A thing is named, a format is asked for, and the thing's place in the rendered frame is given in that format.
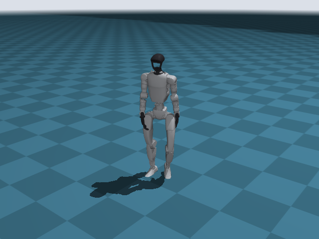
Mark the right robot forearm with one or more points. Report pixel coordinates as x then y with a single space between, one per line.
142 105

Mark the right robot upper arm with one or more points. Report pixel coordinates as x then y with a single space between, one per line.
144 86

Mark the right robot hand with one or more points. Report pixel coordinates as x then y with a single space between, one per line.
142 120

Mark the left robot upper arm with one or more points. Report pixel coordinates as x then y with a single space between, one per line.
172 80

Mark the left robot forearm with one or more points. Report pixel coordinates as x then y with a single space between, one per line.
176 106

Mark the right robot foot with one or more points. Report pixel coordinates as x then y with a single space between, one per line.
151 172

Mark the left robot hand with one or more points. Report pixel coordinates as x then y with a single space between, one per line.
176 121

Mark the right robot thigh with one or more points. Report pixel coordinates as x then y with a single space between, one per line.
148 134

